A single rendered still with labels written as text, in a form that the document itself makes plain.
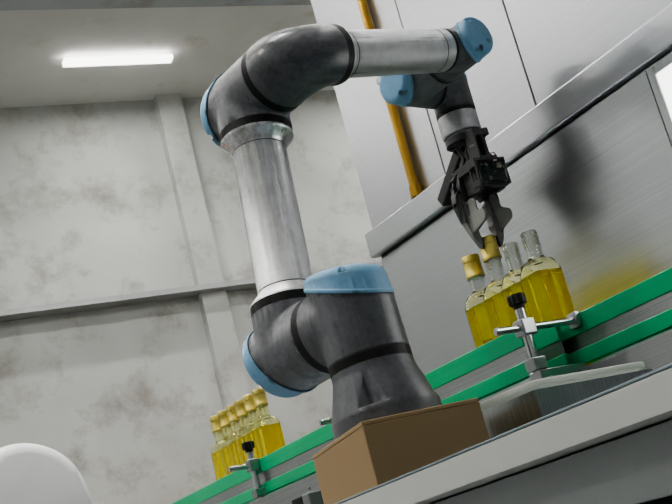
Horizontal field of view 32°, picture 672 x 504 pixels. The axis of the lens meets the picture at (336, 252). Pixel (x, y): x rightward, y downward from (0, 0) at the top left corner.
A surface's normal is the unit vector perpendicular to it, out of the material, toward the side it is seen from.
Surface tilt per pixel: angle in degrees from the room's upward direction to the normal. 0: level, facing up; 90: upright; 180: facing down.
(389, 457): 90
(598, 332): 90
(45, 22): 180
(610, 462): 90
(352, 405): 71
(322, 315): 90
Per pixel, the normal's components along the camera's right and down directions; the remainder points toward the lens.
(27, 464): 0.44, -0.35
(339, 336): -0.54, -0.11
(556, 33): -0.85, 0.08
